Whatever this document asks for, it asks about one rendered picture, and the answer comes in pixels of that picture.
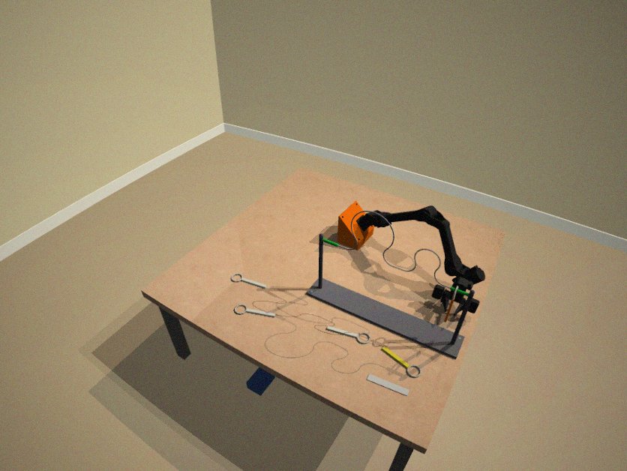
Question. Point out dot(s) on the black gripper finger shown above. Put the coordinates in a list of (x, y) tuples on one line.
[(445, 299), (460, 306)]

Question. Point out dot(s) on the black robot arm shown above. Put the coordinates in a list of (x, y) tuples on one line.
[(465, 276)]

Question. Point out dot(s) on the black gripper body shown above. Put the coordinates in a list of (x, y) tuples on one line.
[(438, 292)]

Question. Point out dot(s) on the grey loop with yellow handle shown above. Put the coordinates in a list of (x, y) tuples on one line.
[(398, 359)]

